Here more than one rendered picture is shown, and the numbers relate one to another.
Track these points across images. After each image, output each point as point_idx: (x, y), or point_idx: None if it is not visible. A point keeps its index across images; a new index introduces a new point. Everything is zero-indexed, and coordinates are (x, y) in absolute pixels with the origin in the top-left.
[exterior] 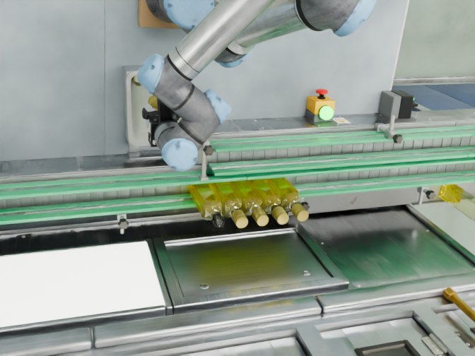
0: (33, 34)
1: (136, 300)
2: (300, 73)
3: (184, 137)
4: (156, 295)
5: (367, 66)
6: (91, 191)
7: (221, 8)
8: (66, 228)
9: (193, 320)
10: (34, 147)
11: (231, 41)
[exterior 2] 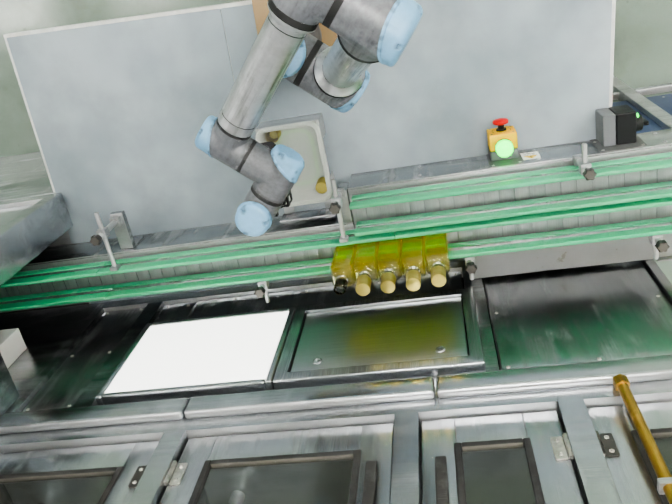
0: (169, 103)
1: (241, 373)
2: (472, 101)
3: (253, 200)
4: (263, 368)
5: (566, 80)
6: (226, 259)
7: (247, 59)
8: (232, 296)
9: (284, 397)
10: (192, 216)
11: (268, 92)
